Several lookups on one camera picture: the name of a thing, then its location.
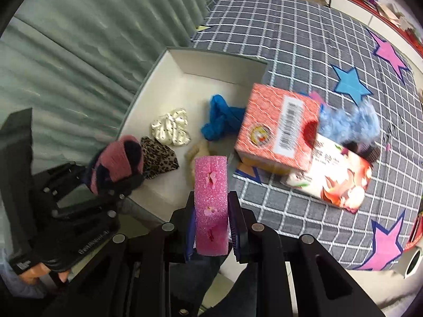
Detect pink foam sponge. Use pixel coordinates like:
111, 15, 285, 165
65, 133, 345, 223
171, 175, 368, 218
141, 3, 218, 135
194, 155, 232, 256

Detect light blue fluffy cloth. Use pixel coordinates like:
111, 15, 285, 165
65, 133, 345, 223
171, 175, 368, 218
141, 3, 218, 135
317, 101, 380, 147

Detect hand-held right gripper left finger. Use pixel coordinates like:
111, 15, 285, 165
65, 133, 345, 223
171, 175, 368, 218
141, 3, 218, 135
43, 190, 199, 317

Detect floral tissue packet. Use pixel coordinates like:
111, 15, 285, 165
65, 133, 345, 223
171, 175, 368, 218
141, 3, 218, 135
285, 134, 373, 213

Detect person's left hand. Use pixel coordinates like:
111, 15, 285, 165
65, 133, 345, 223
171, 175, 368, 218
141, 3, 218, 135
16, 266, 71, 285

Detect leopard print scrunchie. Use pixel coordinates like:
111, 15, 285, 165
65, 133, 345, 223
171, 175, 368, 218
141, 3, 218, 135
140, 136, 180, 179

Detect white low cabinet red top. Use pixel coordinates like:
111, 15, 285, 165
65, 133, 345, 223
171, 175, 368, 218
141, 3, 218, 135
327, 0, 423, 50

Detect grey cardboard box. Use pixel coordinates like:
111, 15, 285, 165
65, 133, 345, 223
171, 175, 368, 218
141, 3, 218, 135
116, 47, 268, 225

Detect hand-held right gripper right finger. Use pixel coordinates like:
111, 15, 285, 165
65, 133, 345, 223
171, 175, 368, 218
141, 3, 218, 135
227, 191, 385, 317

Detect grey checked star tablecloth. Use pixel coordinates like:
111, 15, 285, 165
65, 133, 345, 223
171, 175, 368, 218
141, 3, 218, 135
190, 0, 423, 271

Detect white dotted scrunchie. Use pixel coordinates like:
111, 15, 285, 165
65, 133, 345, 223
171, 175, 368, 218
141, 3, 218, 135
151, 108, 192, 146

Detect red patterned carton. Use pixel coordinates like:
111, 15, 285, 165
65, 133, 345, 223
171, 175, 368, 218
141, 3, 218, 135
234, 83, 322, 172

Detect beige sock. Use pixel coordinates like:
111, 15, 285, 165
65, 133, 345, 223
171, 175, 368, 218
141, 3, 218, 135
184, 139, 212, 185

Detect dark striped knit sock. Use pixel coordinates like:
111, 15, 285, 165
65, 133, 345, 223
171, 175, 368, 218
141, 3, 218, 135
345, 140, 381, 164

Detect large blue plastic shoe cover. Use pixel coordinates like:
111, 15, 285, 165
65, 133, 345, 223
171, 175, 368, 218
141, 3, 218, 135
200, 94, 247, 141

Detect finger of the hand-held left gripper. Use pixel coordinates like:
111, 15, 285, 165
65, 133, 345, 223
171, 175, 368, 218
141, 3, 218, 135
89, 173, 146, 203
41, 163, 88, 202

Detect pink navy knit sock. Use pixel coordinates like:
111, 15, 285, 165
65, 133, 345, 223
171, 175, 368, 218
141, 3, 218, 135
86, 135, 145, 195

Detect person's leg in jeans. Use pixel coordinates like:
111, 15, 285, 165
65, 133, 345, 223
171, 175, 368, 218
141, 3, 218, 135
132, 254, 258, 317

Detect white round container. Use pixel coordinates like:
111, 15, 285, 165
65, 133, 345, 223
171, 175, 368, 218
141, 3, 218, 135
395, 246, 423, 279

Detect red round table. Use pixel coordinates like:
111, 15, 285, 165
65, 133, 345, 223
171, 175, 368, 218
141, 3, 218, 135
405, 205, 423, 251

